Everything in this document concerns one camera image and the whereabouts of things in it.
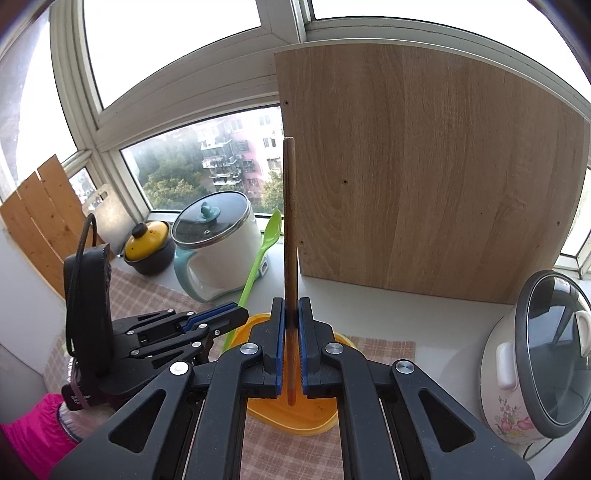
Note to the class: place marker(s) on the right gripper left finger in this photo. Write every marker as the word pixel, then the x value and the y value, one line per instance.
pixel 189 421

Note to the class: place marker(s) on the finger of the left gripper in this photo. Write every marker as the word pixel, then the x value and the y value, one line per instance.
pixel 207 315
pixel 216 326

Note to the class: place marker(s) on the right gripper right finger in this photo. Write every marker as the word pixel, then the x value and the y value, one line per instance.
pixel 395 421

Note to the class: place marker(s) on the green plastic spoon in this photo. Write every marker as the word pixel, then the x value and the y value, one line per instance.
pixel 271 235

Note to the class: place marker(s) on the wooden chopstick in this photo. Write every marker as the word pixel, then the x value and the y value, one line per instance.
pixel 290 264

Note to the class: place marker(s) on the left hand in glove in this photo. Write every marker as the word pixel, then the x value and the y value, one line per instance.
pixel 80 424

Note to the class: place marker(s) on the black pot yellow lid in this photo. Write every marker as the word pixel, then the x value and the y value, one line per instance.
pixel 149 250

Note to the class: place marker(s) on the yellow plastic utensil container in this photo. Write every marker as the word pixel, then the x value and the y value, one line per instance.
pixel 307 417

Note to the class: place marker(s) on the white teal electric pot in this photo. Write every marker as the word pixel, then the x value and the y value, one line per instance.
pixel 216 241

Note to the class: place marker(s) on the grey cutting board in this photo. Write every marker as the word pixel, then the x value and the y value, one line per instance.
pixel 114 224

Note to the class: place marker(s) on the white floral rice cooker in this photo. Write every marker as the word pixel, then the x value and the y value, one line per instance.
pixel 535 370

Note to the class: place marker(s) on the pine plank panel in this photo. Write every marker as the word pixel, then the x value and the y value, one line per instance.
pixel 44 217

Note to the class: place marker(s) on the large wooden board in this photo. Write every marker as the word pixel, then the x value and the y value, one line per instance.
pixel 428 172

